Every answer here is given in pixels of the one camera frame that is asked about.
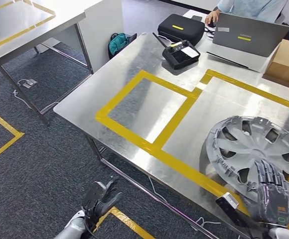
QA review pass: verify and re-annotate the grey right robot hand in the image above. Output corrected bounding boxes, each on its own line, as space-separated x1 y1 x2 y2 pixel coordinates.
245 159 289 228

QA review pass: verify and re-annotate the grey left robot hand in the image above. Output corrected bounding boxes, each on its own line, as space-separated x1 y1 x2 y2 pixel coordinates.
95 176 123 219

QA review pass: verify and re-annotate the silver plastic wheel cover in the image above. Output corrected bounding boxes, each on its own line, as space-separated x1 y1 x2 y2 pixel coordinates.
200 115 289 205

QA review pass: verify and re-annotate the steel workbench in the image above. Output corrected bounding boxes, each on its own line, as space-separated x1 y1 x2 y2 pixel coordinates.
54 31 289 239

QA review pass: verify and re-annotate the small yellow bench tape outline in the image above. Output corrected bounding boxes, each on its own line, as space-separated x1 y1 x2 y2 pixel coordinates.
95 70 203 151

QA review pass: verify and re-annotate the large yellow bench tape outline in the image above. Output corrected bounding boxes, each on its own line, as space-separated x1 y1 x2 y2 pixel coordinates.
154 68 289 232

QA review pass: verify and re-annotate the brown cardboard box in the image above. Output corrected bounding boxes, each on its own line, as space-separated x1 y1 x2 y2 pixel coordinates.
262 39 289 93

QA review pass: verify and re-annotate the yellow floor tape outline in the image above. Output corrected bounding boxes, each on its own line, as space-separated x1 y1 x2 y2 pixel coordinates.
0 109 25 167

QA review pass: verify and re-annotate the grey floor socket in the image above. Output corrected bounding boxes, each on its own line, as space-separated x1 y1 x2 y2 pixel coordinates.
22 78 38 89

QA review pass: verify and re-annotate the teal and black backpack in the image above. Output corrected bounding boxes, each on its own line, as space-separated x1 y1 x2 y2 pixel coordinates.
107 32 138 60

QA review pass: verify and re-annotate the grey laptop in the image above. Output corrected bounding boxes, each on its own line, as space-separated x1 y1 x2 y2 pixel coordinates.
206 12 289 73

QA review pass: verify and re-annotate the black remote controller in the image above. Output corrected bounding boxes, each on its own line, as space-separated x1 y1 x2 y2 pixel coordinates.
152 32 201 71

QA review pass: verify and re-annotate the white partition panel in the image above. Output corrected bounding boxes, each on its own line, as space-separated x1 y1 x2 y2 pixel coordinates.
36 0 125 74

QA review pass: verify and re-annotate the person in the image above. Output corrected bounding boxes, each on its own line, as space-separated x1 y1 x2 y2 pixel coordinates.
204 0 289 26

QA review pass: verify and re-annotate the black zip case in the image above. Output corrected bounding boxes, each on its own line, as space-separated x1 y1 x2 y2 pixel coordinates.
157 13 206 47

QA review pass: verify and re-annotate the yellow table tape outline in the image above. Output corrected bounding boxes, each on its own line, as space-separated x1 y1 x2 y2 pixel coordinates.
0 0 56 53

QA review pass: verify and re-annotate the steel table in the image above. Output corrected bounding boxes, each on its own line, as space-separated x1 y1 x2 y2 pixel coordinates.
0 0 94 127

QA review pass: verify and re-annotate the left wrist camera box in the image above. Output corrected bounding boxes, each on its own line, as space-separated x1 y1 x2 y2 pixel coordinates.
82 180 107 210

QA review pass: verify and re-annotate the white cable under bench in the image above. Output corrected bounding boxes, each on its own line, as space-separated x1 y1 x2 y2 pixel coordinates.
148 175 222 232

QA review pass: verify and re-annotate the white floor cable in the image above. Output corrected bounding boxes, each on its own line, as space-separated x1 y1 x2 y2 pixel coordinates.
12 78 59 115

